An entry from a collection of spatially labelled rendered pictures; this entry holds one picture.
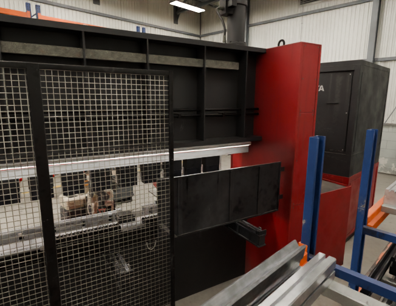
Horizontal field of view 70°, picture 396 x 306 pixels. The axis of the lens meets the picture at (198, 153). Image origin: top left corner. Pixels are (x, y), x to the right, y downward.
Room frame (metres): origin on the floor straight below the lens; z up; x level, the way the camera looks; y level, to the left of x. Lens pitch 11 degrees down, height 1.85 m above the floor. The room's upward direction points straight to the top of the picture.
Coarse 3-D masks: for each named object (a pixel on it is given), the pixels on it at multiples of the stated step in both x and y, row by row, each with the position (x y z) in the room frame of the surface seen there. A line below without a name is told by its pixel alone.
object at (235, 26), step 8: (224, 0) 2.50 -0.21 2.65; (232, 0) 2.44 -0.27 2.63; (240, 0) 2.51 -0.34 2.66; (216, 8) 2.47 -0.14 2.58; (224, 8) 2.50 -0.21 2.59; (232, 8) 2.52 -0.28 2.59; (240, 8) 2.53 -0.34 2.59; (232, 16) 2.54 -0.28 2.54; (240, 16) 2.53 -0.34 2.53; (224, 24) 2.37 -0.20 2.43; (232, 24) 2.54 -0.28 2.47; (240, 24) 2.53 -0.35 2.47; (224, 32) 2.36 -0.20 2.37; (232, 32) 2.53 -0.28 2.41; (240, 32) 2.53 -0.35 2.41; (224, 40) 2.35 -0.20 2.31; (232, 40) 2.53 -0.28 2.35; (240, 40) 2.53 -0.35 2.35
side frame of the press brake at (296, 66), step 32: (256, 64) 2.73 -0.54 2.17; (288, 64) 2.40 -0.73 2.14; (256, 96) 2.71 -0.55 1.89; (288, 96) 2.38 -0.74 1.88; (256, 128) 2.69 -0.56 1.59; (288, 128) 2.36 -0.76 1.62; (256, 160) 2.68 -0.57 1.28; (288, 160) 2.34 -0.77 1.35; (288, 192) 2.32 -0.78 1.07; (256, 224) 2.64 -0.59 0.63; (288, 224) 2.30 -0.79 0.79; (256, 256) 2.62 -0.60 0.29
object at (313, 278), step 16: (272, 256) 0.61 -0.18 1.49; (288, 256) 0.62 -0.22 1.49; (320, 256) 0.66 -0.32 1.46; (256, 272) 0.56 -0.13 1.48; (272, 272) 0.56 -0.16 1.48; (288, 272) 0.64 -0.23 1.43; (304, 272) 0.59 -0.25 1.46; (320, 272) 0.60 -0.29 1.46; (224, 288) 0.50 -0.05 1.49; (240, 288) 0.51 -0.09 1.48; (256, 288) 0.52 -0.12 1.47; (272, 288) 0.59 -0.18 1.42; (288, 288) 0.54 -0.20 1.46; (304, 288) 0.54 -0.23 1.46; (320, 288) 0.59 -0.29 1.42; (208, 304) 0.45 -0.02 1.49; (224, 304) 0.46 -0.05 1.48; (240, 304) 0.48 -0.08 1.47; (256, 304) 0.54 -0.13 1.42; (272, 304) 0.49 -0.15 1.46; (288, 304) 0.49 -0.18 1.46; (304, 304) 0.53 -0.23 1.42
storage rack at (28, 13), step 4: (28, 4) 6.66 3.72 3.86; (0, 8) 6.30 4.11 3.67; (4, 8) 6.35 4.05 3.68; (8, 8) 6.40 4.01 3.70; (28, 8) 6.65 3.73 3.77; (0, 12) 6.29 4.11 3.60; (4, 12) 6.34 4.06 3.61; (8, 12) 6.39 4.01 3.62; (12, 12) 6.44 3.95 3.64; (16, 12) 6.50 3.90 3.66; (20, 12) 6.55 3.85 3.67; (24, 12) 6.61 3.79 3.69; (28, 12) 6.64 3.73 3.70; (24, 16) 6.60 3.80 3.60; (28, 16) 6.64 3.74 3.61
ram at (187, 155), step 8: (176, 152) 2.37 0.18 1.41; (184, 152) 2.41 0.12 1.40; (192, 152) 2.45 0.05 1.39; (200, 152) 2.49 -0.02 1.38; (208, 152) 2.54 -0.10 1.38; (216, 152) 2.58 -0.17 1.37; (224, 152) 2.63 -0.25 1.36; (232, 152) 2.68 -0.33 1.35; (240, 152) 2.73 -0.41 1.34; (96, 160) 2.03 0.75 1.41; (120, 160) 2.12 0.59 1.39; (128, 160) 2.15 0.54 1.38; (136, 160) 2.19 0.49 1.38; (144, 160) 2.22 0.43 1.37; (152, 160) 2.26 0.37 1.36; (168, 160) 2.33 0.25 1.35; (16, 168) 1.78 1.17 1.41; (24, 168) 1.80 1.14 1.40; (32, 168) 1.82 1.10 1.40; (56, 168) 1.90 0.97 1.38; (64, 168) 1.92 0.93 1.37; (72, 168) 1.95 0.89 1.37; (80, 168) 1.97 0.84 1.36; (96, 168) 2.03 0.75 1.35; (0, 176) 1.73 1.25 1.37; (24, 176) 1.80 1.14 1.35; (32, 176) 1.82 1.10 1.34
